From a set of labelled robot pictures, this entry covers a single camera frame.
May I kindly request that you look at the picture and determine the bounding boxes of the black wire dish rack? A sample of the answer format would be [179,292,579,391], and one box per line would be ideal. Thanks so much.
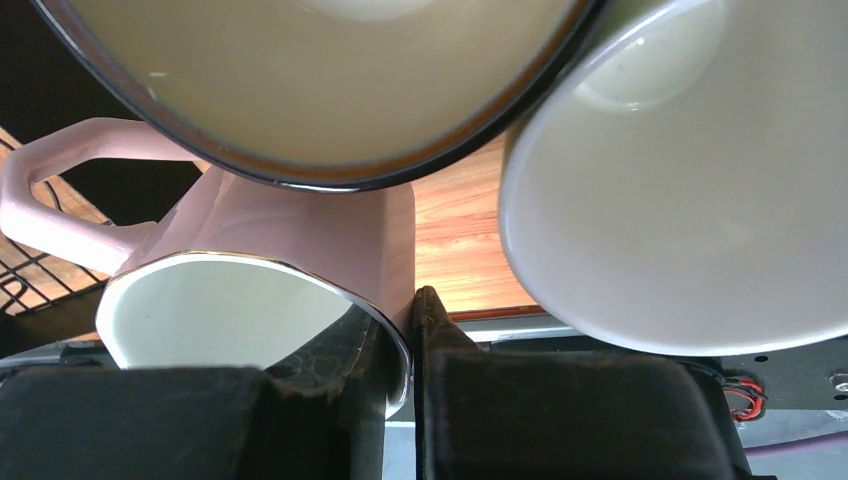
[0,125,111,319]

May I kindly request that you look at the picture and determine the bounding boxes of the light green mug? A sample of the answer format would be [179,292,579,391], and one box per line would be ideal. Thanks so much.
[498,1,847,356]

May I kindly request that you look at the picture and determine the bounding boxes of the pink ceramic mug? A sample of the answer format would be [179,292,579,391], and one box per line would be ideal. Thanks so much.
[1,118,415,414]

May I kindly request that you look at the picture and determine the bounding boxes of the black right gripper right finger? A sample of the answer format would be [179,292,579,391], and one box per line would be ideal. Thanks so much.
[413,286,752,479]

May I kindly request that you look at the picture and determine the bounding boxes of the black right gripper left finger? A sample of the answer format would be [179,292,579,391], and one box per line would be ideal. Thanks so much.
[1,312,386,479]

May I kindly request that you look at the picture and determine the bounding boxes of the patterned ceramic bowl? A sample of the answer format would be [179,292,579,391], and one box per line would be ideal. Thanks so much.
[36,1,610,191]

